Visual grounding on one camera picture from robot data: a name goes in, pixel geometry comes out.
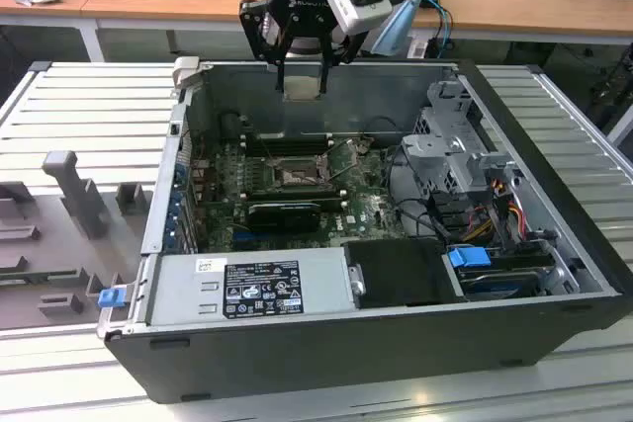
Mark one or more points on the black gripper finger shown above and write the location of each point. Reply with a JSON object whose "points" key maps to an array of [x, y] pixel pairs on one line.
{"points": [[254, 29], [341, 49]]}

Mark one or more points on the silver square CPU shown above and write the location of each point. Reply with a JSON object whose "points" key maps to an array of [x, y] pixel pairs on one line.
{"points": [[302, 88]]}

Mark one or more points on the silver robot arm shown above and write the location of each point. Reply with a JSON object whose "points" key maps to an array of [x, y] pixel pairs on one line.
{"points": [[395, 26]]}

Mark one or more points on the black RAM slot row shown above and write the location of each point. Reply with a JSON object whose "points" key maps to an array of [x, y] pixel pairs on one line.
{"points": [[292, 193], [297, 145]]}

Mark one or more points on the CPU socket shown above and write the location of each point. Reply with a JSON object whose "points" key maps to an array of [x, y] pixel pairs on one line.
{"points": [[297, 172]]}

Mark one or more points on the white labelled box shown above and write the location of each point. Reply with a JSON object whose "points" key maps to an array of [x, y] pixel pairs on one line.
{"points": [[418, 49]]}

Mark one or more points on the silver metal drive cage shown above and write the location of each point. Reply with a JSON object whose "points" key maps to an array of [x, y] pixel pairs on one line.
{"points": [[435, 155]]}

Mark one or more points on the green motherboard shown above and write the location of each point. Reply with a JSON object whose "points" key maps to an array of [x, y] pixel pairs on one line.
{"points": [[356, 214]]}

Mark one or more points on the black graphics card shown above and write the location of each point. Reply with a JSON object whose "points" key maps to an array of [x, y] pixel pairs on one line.
{"points": [[282, 217]]}

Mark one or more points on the black plastic shroud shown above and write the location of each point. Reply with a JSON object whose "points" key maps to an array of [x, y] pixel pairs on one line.
{"points": [[400, 274]]}

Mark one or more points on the blue disk carrier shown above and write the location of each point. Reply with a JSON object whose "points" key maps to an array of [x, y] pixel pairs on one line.
{"points": [[467, 259]]}

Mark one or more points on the silver power supply unit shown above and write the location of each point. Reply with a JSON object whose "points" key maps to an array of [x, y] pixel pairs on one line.
{"points": [[183, 293]]}

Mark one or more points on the dark hard disk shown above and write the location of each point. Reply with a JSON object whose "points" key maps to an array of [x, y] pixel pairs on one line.
{"points": [[499, 286]]}

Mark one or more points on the grey parts rack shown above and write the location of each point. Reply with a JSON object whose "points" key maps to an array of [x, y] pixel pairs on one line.
{"points": [[49, 244]]}

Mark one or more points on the blue plastic case latch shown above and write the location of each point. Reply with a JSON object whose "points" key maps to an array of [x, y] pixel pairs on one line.
{"points": [[111, 297]]}

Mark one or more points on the black PC case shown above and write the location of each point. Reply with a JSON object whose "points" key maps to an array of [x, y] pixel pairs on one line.
{"points": [[321, 362]]}

